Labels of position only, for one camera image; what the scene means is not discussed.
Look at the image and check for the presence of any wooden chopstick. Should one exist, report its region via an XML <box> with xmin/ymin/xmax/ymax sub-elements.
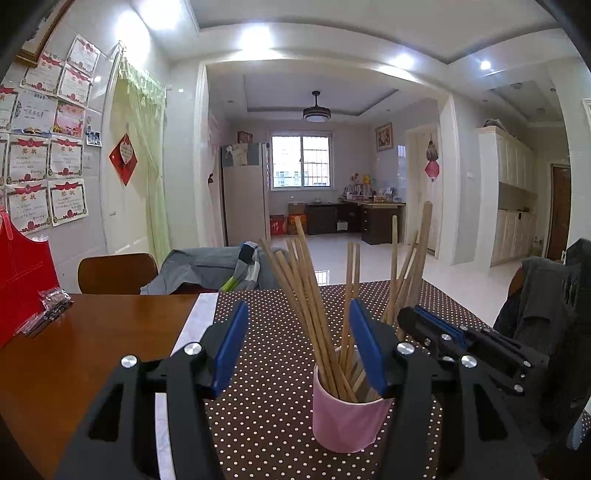
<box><xmin>274</xmin><ymin>248</ymin><xmax>352</xmax><ymax>402</ymax></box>
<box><xmin>346</xmin><ymin>243</ymin><xmax>361</xmax><ymax>381</ymax></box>
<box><xmin>406</xmin><ymin>201</ymin><xmax>433</xmax><ymax>307</ymax></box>
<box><xmin>339</xmin><ymin>242</ymin><xmax>355</xmax><ymax>379</ymax></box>
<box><xmin>258</xmin><ymin>237</ymin><xmax>343</xmax><ymax>400</ymax></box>
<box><xmin>293</xmin><ymin>225</ymin><xmax>356</xmax><ymax>402</ymax></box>
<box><xmin>382</xmin><ymin>231</ymin><xmax>419</xmax><ymax>325</ymax></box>
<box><xmin>386</xmin><ymin>215</ymin><xmax>398</xmax><ymax>325</ymax></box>

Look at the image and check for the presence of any dark jacket on chair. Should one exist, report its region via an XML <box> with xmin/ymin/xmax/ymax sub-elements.
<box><xmin>494</xmin><ymin>238</ymin><xmax>590</xmax><ymax>412</ymax></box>

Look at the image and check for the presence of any pink cylindrical cup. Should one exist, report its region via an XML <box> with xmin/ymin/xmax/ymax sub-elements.
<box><xmin>311</xmin><ymin>366</ymin><xmax>393</xmax><ymax>453</ymax></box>

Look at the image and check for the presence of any dark wooden desk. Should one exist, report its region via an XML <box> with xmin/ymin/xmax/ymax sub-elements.
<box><xmin>305</xmin><ymin>200</ymin><xmax>406</xmax><ymax>245</ymax></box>

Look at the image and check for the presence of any brown polka dot tablecloth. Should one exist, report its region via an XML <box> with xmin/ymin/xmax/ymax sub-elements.
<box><xmin>172</xmin><ymin>273</ymin><xmax>513</xmax><ymax>479</ymax></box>

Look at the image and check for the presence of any plastic packet on table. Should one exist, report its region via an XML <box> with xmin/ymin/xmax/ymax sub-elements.
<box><xmin>17</xmin><ymin>287</ymin><xmax>74</xmax><ymax>337</ymax></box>

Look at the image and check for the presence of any red door hanging ornament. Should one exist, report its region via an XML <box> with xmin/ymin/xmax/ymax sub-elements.
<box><xmin>425</xmin><ymin>139</ymin><xmax>441</xmax><ymax>182</ymax></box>

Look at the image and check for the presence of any brown wooden chair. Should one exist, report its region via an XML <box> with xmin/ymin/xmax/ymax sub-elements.
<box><xmin>77</xmin><ymin>253</ymin><xmax>158</xmax><ymax>295</ymax></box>

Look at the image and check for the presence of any orange cardboard box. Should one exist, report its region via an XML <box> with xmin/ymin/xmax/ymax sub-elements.
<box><xmin>287</xmin><ymin>214</ymin><xmax>307</xmax><ymax>235</ymax></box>

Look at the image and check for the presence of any red cardboard box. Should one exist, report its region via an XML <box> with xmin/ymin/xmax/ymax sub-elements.
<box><xmin>270</xmin><ymin>215</ymin><xmax>287</xmax><ymax>236</ymax></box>

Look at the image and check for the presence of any grey jacket on chair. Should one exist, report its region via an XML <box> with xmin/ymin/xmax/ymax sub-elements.
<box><xmin>140</xmin><ymin>241</ymin><xmax>280</xmax><ymax>295</ymax></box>

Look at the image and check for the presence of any red tote bag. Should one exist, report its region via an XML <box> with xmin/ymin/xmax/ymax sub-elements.
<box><xmin>0</xmin><ymin>209</ymin><xmax>59</xmax><ymax>347</ymax></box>

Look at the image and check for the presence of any silver refrigerator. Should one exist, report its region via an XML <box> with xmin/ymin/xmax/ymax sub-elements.
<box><xmin>221</xmin><ymin>143</ymin><xmax>270</xmax><ymax>246</ymax></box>

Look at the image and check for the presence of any black ceiling lamp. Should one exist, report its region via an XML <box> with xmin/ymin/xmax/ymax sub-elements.
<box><xmin>303</xmin><ymin>90</ymin><xmax>332</xmax><ymax>123</ymax></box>

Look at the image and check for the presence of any light green curtain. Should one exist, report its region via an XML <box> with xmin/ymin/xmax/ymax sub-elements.
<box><xmin>113</xmin><ymin>52</ymin><xmax>170</xmax><ymax>264</ymax></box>

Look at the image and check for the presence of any framed blossom picture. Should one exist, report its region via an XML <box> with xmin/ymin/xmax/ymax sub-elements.
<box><xmin>15</xmin><ymin>0</ymin><xmax>74</xmax><ymax>67</ymax></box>

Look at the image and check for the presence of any white wall cabinet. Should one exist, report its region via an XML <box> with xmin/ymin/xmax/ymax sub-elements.
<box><xmin>475</xmin><ymin>126</ymin><xmax>537</xmax><ymax>270</ymax></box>

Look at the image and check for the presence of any small framed wall picture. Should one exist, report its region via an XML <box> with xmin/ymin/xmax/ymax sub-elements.
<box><xmin>375</xmin><ymin>122</ymin><xmax>394</xmax><ymax>152</ymax></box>

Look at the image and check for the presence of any window with white frame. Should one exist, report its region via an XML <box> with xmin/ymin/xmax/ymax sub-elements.
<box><xmin>270</xmin><ymin>132</ymin><xmax>332</xmax><ymax>190</ymax></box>

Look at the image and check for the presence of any red diamond wall decoration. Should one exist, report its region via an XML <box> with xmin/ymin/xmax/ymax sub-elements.
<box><xmin>109</xmin><ymin>133</ymin><xmax>137</xmax><ymax>186</ymax></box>

